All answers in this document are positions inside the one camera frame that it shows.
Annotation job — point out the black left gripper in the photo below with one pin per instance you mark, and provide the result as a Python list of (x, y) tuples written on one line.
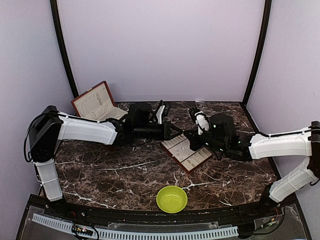
[(167, 127)]

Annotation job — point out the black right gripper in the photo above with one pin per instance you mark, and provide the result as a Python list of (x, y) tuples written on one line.
[(192, 137)]

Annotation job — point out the brown ring earring tray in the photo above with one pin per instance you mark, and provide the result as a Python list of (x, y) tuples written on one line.
[(179, 149)]

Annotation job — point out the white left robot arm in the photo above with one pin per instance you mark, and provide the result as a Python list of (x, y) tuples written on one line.
[(47, 130)]

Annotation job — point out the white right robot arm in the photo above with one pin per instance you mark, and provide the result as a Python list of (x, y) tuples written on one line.
[(217, 133)]

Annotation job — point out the brown wooden jewelry box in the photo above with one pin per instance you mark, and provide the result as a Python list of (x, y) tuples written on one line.
[(99, 113)]

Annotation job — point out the green bowl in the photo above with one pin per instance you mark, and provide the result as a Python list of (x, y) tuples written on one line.
[(171, 199)]

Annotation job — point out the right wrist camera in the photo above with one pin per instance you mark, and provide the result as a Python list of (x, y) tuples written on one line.
[(200, 119)]

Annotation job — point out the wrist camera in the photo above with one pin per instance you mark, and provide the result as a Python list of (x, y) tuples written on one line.
[(200, 119), (162, 111)]

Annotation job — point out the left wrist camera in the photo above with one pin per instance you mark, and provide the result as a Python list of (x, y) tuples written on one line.
[(162, 111)]

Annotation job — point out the white slotted cable duct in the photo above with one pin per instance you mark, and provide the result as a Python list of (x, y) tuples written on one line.
[(83, 232)]

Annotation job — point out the black right frame post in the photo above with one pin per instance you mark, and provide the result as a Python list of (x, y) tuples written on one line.
[(258, 53)]

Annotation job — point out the black frame post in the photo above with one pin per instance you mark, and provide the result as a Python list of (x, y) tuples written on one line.
[(62, 47), (258, 53)]

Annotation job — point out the black left frame post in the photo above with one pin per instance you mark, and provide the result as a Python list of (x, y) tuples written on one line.
[(62, 47)]

